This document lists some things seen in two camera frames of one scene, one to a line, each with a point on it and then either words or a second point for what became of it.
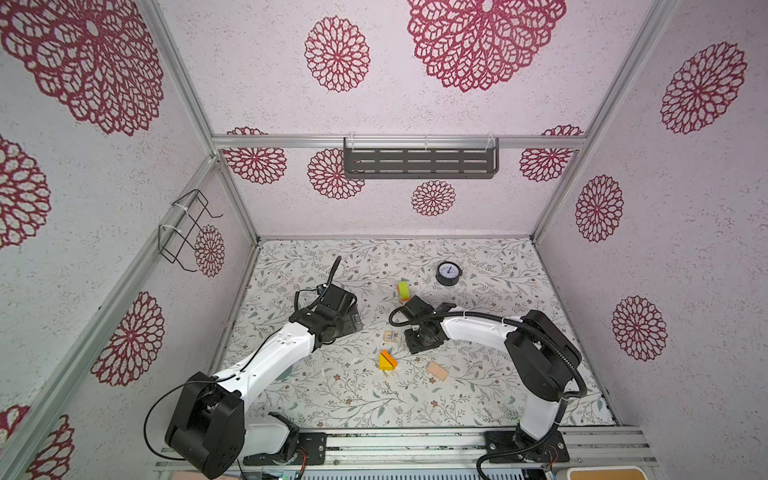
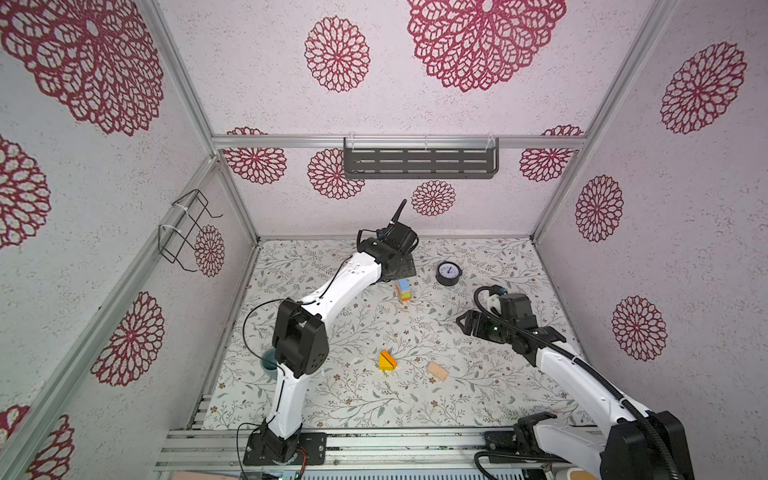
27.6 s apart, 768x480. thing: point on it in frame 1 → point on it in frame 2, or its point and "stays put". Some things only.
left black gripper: (351, 321) → (407, 267)
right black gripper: (410, 344) → (472, 316)
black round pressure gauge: (448, 273) stays put
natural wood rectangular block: (437, 371) stays put
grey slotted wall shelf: (421, 158) stays put
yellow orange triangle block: (386, 361) stays put
